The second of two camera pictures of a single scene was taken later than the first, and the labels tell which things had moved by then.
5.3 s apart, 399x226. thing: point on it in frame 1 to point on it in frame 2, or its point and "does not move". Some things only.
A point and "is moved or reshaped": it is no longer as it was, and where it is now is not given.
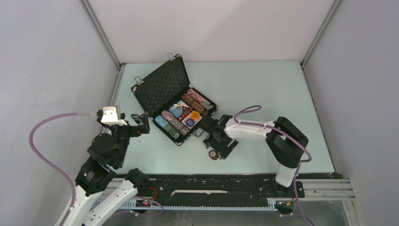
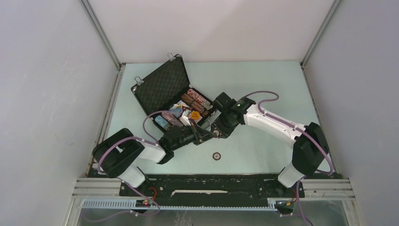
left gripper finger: x=142 y=121 to x=202 y=135
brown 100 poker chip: x=212 y=153 is moved or reshaped
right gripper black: x=223 y=151 to x=226 y=132
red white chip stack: x=199 y=99 does not move
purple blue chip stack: x=183 y=130 does not move
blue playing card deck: x=176 y=108 does not move
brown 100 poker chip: x=216 y=157 does not move
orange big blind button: x=195 y=115 does not move
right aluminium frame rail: x=326 y=189 does not move
